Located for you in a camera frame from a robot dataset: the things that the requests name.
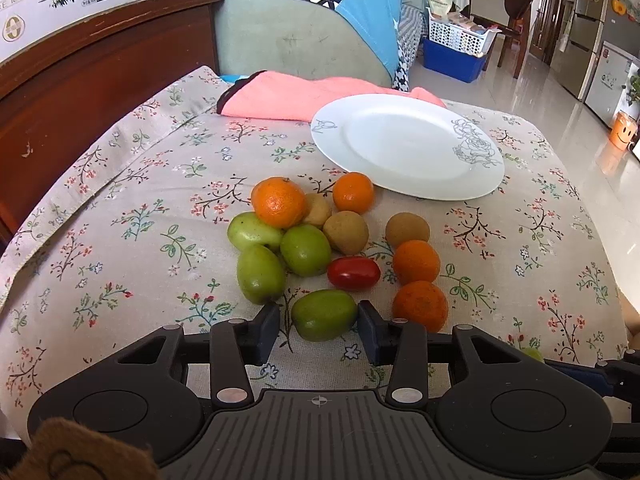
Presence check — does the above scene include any green fruit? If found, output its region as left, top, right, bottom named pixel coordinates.
left=236, top=245, right=286, bottom=306
left=227, top=212, right=284, bottom=252
left=280, top=224, right=332, bottom=278
left=292, top=289, right=358, bottom=342

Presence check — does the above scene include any green fruit bottom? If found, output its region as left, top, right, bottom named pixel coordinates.
left=292, top=289, right=358, bottom=342

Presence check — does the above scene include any red cherry tomato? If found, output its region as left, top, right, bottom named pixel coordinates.
left=326, top=256, right=381, bottom=292

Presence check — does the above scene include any brown kiwi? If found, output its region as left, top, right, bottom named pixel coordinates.
left=322, top=210, right=369, bottom=256
left=385, top=212, right=431, bottom=248

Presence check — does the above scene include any large orange top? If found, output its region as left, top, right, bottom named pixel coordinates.
left=250, top=177, right=307, bottom=230

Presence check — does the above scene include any small orange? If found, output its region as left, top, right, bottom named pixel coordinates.
left=333, top=172, right=375, bottom=214

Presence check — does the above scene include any brown kiwi hidden small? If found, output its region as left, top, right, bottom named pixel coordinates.
left=303, top=193, right=332, bottom=229

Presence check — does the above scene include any floral tablecloth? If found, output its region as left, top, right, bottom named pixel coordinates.
left=1, top=67, right=627, bottom=436

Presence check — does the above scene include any white ceramic plate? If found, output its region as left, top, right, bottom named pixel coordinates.
left=310, top=94, right=504, bottom=202

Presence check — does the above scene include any brown knitted sleeve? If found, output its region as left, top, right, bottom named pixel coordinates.
left=1, top=417, right=160, bottom=480

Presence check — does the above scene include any pink folded towel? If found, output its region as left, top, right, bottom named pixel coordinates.
left=216, top=70, right=446, bottom=122

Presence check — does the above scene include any orange smiley bucket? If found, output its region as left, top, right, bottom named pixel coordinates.
left=608, top=110, right=638, bottom=151

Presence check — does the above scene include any blue plastic bin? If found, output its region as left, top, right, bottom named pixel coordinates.
left=423, top=38, right=486, bottom=84

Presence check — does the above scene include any dark wooden cabinet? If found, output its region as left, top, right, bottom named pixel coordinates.
left=1, top=0, right=224, bottom=245

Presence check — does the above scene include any white plastic basket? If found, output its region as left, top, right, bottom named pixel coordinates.
left=427, top=9, right=502, bottom=58

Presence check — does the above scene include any houndstooth sofa cover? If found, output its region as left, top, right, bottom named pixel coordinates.
left=392, top=3, right=425, bottom=92

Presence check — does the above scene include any silver refrigerator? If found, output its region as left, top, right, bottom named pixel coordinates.
left=551, top=0, right=639, bottom=126

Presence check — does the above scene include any dark wooden chair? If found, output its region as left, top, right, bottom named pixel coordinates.
left=471, top=0, right=534, bottom=79

